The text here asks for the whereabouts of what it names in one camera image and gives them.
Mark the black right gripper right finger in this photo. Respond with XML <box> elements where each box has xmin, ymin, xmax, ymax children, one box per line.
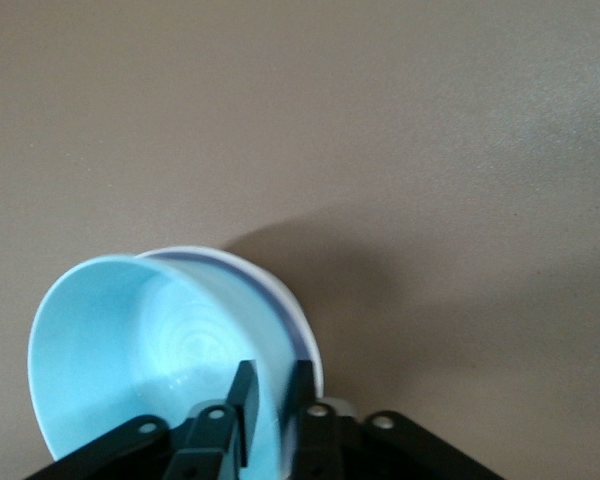
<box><xmin>288</xmin><ymin>359</ymin><xmax>507</xmax><ymax>480</ymax></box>

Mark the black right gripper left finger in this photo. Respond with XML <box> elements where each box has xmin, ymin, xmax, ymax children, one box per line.
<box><xmin>27</xmin><ymin>358</ymin><xmax>262</xmax><ymax>480</ymax></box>

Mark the blue plastic bowl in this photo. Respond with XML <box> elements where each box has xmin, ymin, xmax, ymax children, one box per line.
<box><xmin>26</xmin><ymin>254</ymin><xmax>302</xmax><ymax>474</ymax></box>

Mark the brown table cloth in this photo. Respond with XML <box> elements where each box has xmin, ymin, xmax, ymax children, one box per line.
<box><xmin>0</xmin><ymin>0</ymin><xmax>600</xmax><ymax>480</ymax></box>

